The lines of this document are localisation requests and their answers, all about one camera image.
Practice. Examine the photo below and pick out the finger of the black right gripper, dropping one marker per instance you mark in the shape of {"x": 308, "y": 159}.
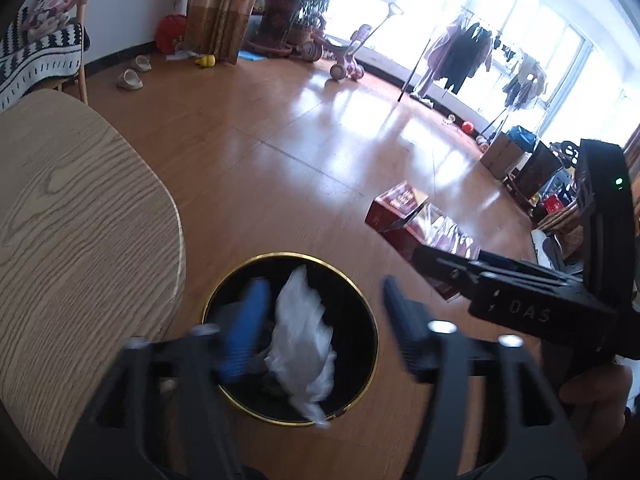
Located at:
{"x": 435, "y": 264}

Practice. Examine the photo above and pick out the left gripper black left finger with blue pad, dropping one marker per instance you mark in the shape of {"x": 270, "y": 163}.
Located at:
{"x": 120, "y": 433}

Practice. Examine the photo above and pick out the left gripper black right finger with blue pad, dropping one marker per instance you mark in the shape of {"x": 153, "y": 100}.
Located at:
{"x": 525, "y": 433}

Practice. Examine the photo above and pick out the white tissue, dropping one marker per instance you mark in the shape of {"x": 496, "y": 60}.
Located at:
{"x": 301, "y": 356}

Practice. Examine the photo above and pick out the black trash bin gold rim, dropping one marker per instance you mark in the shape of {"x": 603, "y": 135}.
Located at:
{"x": 346, "y": 311}

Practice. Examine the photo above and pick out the person right hand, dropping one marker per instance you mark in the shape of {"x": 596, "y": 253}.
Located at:
{"x": 599, "y": 400}

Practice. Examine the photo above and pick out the red cardboard box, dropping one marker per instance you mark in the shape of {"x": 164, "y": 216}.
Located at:
{"x": 407, "y": 219}

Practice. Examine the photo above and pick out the dark wooden bin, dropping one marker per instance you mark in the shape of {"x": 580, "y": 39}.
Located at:
{"x": 541, "y": 166}

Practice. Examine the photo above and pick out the brown cardboard box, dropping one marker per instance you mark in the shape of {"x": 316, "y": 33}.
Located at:
{"x": 502, "y": 156}

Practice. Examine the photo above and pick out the red ball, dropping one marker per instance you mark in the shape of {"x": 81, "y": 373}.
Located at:
{"x": 467, "y": 127}

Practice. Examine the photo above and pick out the clothes drying rack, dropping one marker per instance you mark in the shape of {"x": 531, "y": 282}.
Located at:
{"x": 460, "y": 52}

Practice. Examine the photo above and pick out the pink kids tricycle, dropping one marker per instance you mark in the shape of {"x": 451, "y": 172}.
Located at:
{"x": 345, "y": 64}

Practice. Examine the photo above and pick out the yellow toy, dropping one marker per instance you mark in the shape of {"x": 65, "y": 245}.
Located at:
{"x": 206, "y": 61}

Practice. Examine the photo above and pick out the beige slipper near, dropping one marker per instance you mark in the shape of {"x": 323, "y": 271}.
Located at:
{"x": 129, "y": 80}

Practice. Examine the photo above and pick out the beige slipper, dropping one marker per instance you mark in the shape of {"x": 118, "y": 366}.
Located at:
{"x": 129, "y": 80}
{"x": 141, "y": 64}

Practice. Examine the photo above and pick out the beige slipper far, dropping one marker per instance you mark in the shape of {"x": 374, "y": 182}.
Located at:
{"x": 141, "y": 64}

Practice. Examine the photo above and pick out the brown curtain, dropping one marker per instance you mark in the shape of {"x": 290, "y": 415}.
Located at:
{"x": 217, "y": 27}

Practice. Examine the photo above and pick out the striped black white sofa blanket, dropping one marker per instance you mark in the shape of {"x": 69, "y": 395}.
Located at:
{"x": 24, "y": 65}

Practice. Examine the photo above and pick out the pink stuffed doll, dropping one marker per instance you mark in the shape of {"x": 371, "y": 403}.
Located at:
{"x": 45, "y": 18}

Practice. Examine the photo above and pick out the red bag by wall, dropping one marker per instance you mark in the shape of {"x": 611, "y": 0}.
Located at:
{"x": 170, "y": 32}

